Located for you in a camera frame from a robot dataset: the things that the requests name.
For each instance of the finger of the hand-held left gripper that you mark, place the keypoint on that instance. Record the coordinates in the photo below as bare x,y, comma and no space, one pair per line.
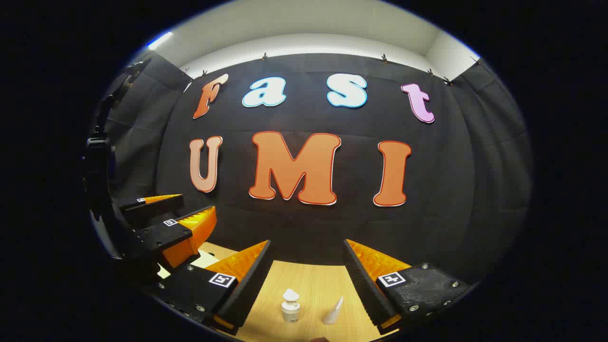
152,208
161,237

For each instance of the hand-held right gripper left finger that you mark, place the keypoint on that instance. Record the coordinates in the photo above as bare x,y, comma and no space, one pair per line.
251,280

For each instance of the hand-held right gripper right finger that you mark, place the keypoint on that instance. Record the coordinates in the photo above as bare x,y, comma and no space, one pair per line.
363,280

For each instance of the white squeeze tube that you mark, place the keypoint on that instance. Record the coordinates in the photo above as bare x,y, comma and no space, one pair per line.
333,313

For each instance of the small white pump bottle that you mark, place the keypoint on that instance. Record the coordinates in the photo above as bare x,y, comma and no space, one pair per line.
290,308

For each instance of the pale yellow suitcase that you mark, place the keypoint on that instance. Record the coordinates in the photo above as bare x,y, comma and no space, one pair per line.
204,260

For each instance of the black backdrop cloth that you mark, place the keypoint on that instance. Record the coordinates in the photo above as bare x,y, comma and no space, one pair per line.
332,223

